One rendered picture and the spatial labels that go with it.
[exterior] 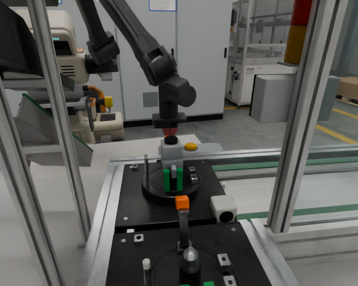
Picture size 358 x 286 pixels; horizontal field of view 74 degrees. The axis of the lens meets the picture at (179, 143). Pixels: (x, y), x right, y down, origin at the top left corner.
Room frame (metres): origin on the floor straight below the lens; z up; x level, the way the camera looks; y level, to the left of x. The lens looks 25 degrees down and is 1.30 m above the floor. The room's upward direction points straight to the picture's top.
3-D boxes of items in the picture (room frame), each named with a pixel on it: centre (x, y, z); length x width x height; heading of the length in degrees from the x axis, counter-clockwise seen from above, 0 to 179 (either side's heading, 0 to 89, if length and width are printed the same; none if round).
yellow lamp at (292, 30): (0.38, -0.19, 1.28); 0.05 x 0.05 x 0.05
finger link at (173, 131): (0.69, 0.04, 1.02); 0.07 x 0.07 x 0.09; 7
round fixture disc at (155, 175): (0.47, 0.02, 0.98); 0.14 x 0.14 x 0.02
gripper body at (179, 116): (0.69, 0.03, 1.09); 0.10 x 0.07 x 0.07; 97
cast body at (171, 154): (0.46, 0.02, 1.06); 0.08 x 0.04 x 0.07; 8
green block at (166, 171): (0.42, 0.03, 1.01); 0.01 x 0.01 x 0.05; 7
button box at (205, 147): (0.69, -0.04, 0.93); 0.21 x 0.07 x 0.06; 97
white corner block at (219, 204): (0.38, -0.09, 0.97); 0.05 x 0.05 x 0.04; 7
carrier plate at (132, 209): (0.47, 0.02, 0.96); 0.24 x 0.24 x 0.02; 7
